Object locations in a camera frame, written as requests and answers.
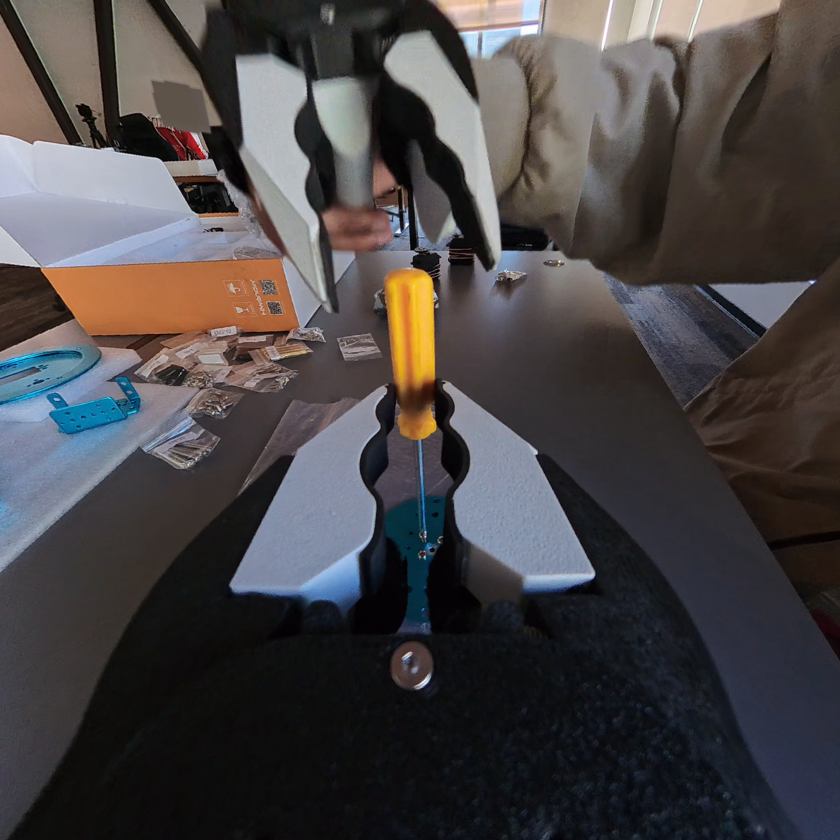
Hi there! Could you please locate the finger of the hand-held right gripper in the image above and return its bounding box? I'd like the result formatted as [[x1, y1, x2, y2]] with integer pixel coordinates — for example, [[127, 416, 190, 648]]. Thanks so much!
[[376, 30, 504, 273], [234, 56, 341, 313]]

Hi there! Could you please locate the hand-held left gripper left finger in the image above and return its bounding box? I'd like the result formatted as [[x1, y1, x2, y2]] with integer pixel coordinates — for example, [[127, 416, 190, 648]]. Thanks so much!
[[228, 385, 399, 602]]

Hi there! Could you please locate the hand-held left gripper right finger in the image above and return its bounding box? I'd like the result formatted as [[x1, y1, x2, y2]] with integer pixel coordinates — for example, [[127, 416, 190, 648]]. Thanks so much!
[[434, 379, 597, 597]]

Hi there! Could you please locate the teal round metal plate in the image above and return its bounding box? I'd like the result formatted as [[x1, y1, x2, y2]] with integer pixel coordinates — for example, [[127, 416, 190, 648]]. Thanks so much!
[[382, 497, 455, 632]]

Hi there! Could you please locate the yellow handled screwdriver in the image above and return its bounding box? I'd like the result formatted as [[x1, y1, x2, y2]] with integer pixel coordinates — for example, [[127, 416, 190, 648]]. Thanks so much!
[[383, 268, 439, 540]]

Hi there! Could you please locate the person's right forearm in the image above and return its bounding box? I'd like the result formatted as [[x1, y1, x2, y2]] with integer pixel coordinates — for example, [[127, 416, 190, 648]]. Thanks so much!
[[471, 0, 840, 287]]

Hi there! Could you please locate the grey desk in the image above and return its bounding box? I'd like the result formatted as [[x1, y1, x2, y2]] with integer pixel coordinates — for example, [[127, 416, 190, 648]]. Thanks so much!
[[0, 249, 840, 840]]

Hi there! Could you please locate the person's right hand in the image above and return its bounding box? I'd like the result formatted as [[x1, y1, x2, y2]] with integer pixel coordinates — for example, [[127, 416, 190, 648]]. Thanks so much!
[[323, 205, 396, 252]]

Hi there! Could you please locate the clear plastic bag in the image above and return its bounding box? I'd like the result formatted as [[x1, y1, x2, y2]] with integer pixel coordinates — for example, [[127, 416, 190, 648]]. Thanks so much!
[[238, 395, 378, 496]]

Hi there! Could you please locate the black bag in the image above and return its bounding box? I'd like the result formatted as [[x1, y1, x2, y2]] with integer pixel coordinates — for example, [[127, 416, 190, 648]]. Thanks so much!
[[117, 113, 181, 163]]

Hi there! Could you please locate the bag of long screws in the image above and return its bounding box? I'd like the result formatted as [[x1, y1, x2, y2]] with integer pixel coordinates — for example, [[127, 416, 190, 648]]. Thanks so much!
[[140, 413, 221, 471]]

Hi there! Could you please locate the bag of short silver screws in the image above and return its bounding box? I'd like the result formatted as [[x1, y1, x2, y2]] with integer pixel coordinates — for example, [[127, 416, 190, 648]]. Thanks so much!
[[185, 387, 244, 421]]

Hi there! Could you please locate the pile of small parts bags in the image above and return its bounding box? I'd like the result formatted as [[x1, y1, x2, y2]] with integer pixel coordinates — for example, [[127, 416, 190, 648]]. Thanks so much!
[[134, 326, 326, 393]]

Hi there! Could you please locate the orange cardboard box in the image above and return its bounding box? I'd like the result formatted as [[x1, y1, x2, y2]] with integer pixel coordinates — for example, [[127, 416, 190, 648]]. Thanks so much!
[[0, 134, 355, 337]]

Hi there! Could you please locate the white foam sheet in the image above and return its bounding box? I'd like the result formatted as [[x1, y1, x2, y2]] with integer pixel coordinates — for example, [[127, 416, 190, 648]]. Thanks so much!
[[0, 344, 201, 572]]

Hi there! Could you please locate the person's beige jacket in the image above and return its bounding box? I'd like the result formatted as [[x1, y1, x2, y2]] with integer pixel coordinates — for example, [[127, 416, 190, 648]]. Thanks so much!
[[682, 276, 840, 592]]

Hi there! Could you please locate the camera tripod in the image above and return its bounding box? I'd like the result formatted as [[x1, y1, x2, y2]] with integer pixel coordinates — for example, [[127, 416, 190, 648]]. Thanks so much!
[[73, 101, 111, 151]]

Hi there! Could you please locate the blue U-shaped bracket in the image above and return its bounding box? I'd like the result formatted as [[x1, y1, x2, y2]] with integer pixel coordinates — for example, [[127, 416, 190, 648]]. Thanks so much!
[[48, 377, 143, 435]]

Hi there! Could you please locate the blue metal ring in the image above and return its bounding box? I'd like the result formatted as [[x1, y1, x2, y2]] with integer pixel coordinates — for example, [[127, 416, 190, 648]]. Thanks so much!
[[0, 343, 102, 406]]

